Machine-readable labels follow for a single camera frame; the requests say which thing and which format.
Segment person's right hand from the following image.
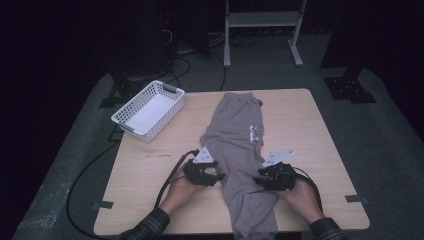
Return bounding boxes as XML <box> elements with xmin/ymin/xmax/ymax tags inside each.
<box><xmin>278</xmin><ymin>178</ymin><xmax>327</xmax><ymax>225</ymax></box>

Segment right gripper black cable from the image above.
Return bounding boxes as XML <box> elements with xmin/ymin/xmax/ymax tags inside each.
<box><xmin>293</xmin><ymin>166</ymin><xmax>324</xmax><ymax>215</ymax></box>

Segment white metal stand frame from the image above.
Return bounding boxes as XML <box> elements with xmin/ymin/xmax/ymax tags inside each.
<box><xmin>223</xmin><ymin>0</ymin><xmax>308</xmax><ymax>69</ymax></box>

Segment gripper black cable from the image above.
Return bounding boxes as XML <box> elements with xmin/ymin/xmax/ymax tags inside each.
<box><xmin>65</xmin><ymin>141</ymin><xmax>201</xmax><ymax>240</ymax></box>
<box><xmin>293</xmin><ymin>166</ymin><xmax>324</xmax><ymax>215</ymax></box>

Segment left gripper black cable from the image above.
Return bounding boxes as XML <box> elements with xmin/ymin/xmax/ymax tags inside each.
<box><xmin>65</xmin><ymin>141</ymin><xmax>201</xmax><ymax>240</ymax></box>

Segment black tape floor marking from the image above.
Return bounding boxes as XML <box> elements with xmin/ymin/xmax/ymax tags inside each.
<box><xmin>107</xmin><ymin>123</ymin><xmax>126</xmax><ymax>143</ymax></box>

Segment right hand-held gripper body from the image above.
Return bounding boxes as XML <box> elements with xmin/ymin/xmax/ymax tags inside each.
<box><xmin>258</xmin><ymin>149</ymin><xmax>298</xmax><ymax>192</ymax></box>

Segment grey tape strip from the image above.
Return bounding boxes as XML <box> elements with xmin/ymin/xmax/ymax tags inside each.
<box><xmin>92</xmin><ymin>200</ymin><xmax>115</xmax><ymax>211</ymax></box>
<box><xmin>344</xmin><ymin>194</ymin><xmax>370</xmax><ymax>205</ymax></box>

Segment floor cable bundle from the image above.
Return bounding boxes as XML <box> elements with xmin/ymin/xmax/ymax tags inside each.
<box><xmin>208</xmin><ymin>31</ymin><xmax>264</xmax><ymax>48</ymax></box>

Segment black floor cable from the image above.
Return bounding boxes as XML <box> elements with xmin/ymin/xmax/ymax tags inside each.
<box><xmin>155</xmin><ymin>56</ymin><xmax>193</xmax><ymax>95</ymax></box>
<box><xmin>209</xmin><ymin>51</ymin><xmax>228</xmax><ymax>92</ymax></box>

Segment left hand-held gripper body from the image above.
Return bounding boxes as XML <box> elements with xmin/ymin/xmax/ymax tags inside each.
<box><xmin>182</xmin><ymin>145</ymin><xmax>221</xmax><ymax>187</ymax></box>

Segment grey pants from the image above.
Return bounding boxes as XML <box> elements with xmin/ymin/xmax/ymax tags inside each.
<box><xmin>199</xmin><ymin>92</ymin><xmax>281</xmax><ymax>240</ymax></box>

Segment white plastic basket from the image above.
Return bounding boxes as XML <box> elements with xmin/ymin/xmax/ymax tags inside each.
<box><xmin>110</xmin><ymin>79</ymin><xmax>186</xmax><ymax>144</ymax></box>

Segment black floor stand base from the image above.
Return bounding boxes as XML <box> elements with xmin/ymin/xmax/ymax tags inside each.
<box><xmin>98</xmin><ymin>73</ymin><xmax>145</xmax><ymax>109</ymax></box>
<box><xmin>323</xmin><ymin>66</ymin><xmax>378</xmax><ymax>105</ymax></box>

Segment person's left hand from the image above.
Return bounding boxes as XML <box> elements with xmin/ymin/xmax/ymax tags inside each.
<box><xmin>158</xmin><ymin>164</ymin><xmax>205</xmax><ymax>216</ymax></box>

